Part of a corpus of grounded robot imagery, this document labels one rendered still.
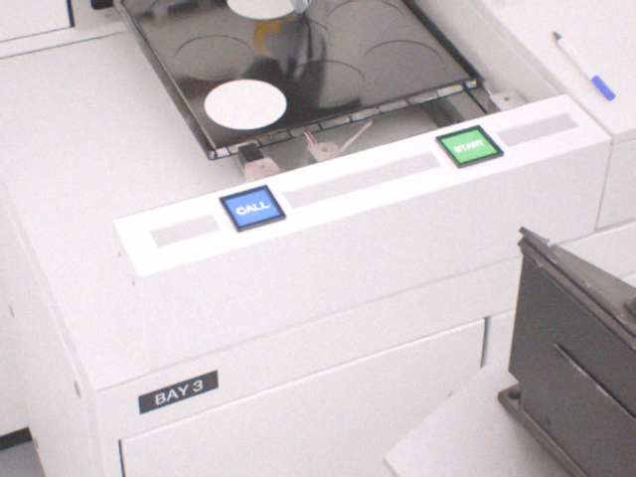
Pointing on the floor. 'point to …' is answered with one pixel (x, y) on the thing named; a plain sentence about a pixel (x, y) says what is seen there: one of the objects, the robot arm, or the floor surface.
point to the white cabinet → (269, 376)
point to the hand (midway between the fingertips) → (305, 5)
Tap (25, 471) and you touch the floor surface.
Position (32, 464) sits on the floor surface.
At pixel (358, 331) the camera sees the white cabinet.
